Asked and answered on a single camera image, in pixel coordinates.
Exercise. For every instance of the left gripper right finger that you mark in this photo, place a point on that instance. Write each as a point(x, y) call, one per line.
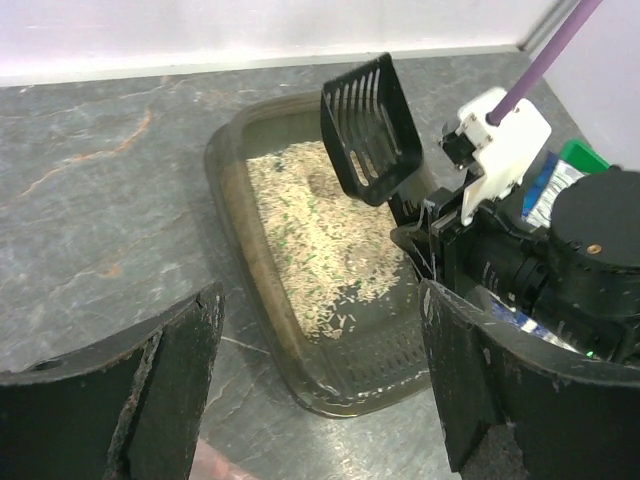
point(513, 406)

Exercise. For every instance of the green vegetable tray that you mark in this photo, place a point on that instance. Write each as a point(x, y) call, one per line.
point(582, 157)

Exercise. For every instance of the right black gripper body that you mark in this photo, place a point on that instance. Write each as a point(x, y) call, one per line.
point(439, 247)

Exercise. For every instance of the grey bin with pink bag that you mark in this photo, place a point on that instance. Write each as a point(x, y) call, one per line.
point(210, 464)

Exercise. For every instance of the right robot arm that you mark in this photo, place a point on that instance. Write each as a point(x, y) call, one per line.
point(578, 276)

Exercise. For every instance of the blue Doritos chip bag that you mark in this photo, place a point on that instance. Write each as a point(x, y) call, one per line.
point(556, 175)

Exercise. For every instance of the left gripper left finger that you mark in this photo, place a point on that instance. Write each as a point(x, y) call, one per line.
point(126, 407)

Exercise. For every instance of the grey litter box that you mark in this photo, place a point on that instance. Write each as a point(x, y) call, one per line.
point(336, 299)

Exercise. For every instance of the black litter scoop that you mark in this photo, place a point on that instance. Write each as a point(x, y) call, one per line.
point(371, 138)

